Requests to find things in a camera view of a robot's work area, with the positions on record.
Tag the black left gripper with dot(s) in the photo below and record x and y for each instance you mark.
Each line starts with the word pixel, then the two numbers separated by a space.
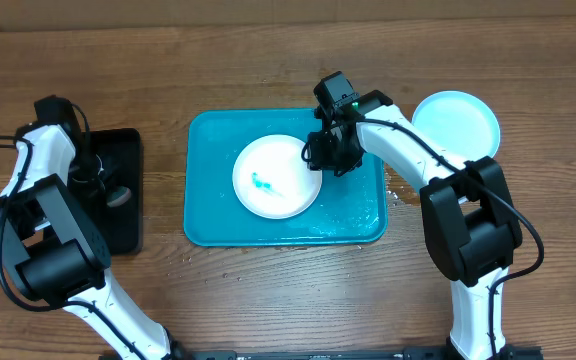
pixel 86 191

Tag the light blue plate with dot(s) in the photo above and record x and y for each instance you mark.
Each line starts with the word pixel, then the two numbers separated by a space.
pixel 459 122

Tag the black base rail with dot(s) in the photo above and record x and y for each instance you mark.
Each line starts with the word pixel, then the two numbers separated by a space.
pixel 410 353

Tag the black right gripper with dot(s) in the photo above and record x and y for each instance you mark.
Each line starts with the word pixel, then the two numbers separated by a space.
pixel 316 162

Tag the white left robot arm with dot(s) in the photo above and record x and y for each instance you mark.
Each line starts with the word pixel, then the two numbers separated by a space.
pixel 75 200

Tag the teal plastic tray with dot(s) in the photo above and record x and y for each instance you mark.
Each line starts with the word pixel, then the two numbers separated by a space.
pixel 351 209

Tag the pink plate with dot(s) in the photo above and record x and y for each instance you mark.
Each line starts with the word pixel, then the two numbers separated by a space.
pixel 271 179

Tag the black plastic tray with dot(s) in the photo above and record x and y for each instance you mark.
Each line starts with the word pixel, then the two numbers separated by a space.
pixel 121 227

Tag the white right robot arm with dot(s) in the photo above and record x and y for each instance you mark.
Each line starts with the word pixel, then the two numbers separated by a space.
pixel 473 233

